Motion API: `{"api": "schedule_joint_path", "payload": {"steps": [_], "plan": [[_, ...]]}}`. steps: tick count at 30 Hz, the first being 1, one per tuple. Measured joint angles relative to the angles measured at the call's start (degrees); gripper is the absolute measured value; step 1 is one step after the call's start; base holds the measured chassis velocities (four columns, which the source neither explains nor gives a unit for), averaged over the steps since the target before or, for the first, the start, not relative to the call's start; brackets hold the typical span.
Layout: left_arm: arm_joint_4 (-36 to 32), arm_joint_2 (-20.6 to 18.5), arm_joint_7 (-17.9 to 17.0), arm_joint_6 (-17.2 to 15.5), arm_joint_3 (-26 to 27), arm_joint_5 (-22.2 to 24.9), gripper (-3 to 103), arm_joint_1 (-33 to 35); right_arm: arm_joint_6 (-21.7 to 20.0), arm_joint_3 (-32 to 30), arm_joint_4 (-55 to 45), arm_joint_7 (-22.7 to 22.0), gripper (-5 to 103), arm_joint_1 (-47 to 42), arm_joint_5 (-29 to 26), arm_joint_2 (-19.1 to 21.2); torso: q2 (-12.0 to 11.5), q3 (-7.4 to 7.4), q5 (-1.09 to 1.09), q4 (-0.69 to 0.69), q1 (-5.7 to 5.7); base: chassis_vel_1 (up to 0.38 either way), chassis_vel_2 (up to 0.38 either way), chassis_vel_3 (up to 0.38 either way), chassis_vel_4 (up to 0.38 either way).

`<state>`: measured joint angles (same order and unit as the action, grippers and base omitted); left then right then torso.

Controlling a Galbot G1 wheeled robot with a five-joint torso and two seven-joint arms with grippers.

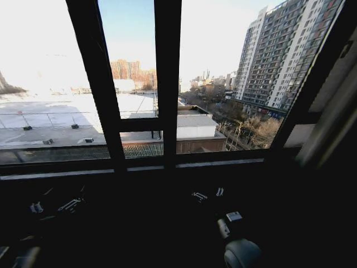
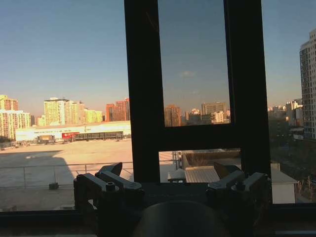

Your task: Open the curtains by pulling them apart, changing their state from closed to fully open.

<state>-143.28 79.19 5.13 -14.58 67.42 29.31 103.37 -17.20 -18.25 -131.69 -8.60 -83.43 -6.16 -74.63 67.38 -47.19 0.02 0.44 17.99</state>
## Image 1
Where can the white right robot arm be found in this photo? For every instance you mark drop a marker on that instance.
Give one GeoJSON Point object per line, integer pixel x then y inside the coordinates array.
{"type": "Point", "coordinates": [242, 252]}

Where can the tall grey apartment building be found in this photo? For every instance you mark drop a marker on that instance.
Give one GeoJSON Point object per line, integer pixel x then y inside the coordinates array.
{"type": "Point", "coordinates": [279, 61]}

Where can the low white-roofed building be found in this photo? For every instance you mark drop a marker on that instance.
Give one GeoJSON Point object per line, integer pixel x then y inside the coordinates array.
{"type": "Point", "coordinates": [195, 123]}

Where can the bare brown trees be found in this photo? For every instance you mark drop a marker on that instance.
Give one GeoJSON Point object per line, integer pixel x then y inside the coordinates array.
{"type": "Point", "coordinates": [252, 129]}

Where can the black window frame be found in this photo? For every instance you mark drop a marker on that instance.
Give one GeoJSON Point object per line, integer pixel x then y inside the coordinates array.
{"type": "Point", "coordinates": [167, 83]}

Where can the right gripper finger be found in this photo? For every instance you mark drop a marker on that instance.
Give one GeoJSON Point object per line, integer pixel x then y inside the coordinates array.
{"type": "Point", "coordinates": [199, 195]}
{"type": "Point", "coordinates": [219, 191]}

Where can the flat grey rooftop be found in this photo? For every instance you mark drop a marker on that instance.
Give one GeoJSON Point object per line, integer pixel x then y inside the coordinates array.
{"type": "Point", "coordinates": [50, 117]}

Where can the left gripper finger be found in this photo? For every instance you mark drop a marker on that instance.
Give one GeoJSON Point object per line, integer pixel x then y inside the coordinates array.
{"type": "Point", "coordinates": [36, 208]}
{"type": "Point", "coordinates": [69, 205]}

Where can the orange brick apartment buildings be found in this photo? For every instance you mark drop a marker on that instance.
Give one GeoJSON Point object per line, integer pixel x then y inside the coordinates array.
{"type": "Point", "coordinates": [131, 72]}

